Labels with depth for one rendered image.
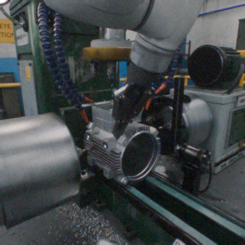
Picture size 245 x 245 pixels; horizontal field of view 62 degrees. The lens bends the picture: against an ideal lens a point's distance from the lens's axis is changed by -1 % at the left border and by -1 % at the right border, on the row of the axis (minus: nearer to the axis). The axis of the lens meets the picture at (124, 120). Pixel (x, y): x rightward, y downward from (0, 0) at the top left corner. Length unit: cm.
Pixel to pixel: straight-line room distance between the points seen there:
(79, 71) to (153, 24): 51
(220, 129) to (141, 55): 62
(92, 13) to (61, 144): 28
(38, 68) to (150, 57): 46
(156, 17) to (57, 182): 38
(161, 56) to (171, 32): 5
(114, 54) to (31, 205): 42
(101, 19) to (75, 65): 50
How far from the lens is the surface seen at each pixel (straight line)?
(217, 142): 99
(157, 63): 44
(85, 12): 34
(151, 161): 71
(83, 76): 85
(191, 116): 80
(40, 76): 78
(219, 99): 94
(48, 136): 49
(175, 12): 40
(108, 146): 60
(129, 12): 35
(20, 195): 48
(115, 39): 64
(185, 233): 54
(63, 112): 70
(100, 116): 69
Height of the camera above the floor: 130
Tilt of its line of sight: 16 degrees down
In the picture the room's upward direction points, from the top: straight up
